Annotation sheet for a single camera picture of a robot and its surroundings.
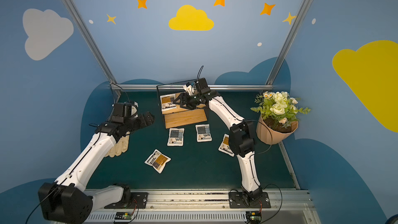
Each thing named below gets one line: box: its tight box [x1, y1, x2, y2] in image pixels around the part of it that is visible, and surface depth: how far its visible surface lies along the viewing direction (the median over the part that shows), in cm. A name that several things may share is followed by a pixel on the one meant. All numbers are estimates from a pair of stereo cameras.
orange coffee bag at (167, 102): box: [159, 93, 177, 112], surface depth 95 cm
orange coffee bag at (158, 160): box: [144, 149, 172, 174], surface depth 88 cm
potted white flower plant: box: [250, 91, 312, 145], surface depth 76 cm
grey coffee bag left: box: [166, 128, 185, 147], surface depth 98 cm
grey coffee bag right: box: [195, 123, 213, 143], surface depth 100 cm
